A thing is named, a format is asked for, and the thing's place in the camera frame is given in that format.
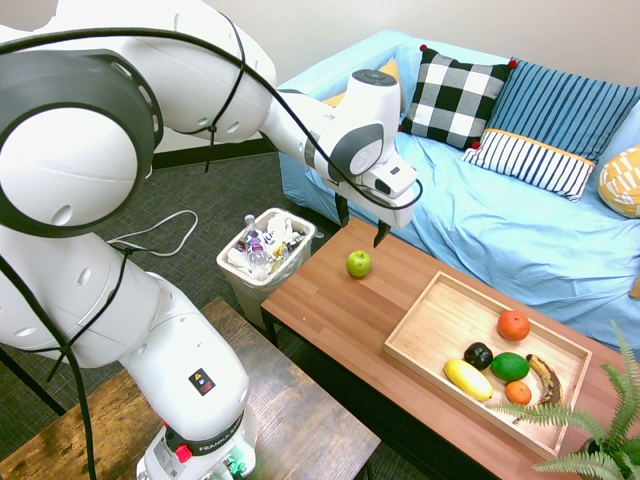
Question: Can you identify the green fern plant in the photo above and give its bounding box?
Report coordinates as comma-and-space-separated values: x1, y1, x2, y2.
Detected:
487, 319, 640, 480

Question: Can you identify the white navy striped pillow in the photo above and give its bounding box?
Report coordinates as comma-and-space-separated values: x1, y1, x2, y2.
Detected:
460, 128, 597, 203

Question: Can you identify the light wooden tray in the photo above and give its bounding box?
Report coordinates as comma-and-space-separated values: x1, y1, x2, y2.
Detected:
383, 270, 594, 459

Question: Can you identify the reddish wooden coffee table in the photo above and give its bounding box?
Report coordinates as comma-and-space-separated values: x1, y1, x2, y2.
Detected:
259, 217, 640, 480

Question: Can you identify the overripe brown banana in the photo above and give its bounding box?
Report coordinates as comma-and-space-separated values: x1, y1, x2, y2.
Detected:
512, 352, 565, 426

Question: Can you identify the black metal frame bar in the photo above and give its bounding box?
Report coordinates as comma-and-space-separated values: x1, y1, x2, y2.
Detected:
0, 344, 67, 417

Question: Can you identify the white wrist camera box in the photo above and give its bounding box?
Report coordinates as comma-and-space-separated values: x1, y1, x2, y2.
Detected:
367, 155, 419, 207

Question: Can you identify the white floor cable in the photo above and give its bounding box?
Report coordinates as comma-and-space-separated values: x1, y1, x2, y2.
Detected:
107, 209, 200, 259

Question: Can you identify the green apple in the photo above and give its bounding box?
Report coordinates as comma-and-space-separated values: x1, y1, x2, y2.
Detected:
346, 249, 373, 279

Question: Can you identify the clear plastic bottle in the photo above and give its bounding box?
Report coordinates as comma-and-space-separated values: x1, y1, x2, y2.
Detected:
243, 213, 274, 266

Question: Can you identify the green lime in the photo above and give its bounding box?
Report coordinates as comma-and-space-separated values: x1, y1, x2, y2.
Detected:
490, 351, 531, 383

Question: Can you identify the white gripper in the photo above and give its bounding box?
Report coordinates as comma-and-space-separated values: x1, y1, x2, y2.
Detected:
324, 175, 418, 249

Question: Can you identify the plain yellow pillow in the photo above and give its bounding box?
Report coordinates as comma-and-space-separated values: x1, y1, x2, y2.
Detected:
319, 59, 404, 109

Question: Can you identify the rustic dark wood table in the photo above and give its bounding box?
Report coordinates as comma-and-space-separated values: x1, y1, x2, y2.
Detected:
0, 295, 382, 480

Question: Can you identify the small orange fruit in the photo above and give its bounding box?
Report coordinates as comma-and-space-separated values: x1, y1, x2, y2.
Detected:
504, 380, 533, 406

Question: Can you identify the black white checkered pillow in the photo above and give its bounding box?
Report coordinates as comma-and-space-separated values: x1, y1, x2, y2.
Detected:
399, 43, 519, 151

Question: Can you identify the blue striped pillow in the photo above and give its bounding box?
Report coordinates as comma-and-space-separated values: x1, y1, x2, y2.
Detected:
484, 58, 640, 164

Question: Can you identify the black avocado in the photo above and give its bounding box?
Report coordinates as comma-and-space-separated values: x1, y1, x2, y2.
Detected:
462, 341, 495, 372

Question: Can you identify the crumpled white plastic wrapper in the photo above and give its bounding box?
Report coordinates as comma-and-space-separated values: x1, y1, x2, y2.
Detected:
259, 209, 307, 251

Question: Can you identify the yellow white patterned pillow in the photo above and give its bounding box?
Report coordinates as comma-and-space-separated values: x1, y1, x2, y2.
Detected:
598, 144, 640, 219

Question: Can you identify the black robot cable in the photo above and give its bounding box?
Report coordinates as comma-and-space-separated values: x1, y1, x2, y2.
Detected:
0, 9, 425, 480

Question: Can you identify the dark plant pot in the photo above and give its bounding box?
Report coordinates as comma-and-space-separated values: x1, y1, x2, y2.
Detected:
582, 437, 640, 480

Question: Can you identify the white trash bin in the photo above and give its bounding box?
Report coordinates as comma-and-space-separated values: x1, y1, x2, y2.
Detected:
215, 207, 318, 331

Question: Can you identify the light blue sofa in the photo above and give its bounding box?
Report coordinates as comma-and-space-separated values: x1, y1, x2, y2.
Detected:
277, 28, 640, 351

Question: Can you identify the large orange fruit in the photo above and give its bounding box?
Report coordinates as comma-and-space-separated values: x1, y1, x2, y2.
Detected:
496, 309, 532, 343

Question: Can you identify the yellow squash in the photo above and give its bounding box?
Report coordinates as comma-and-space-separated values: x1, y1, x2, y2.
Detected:
443, 358, 494, 402

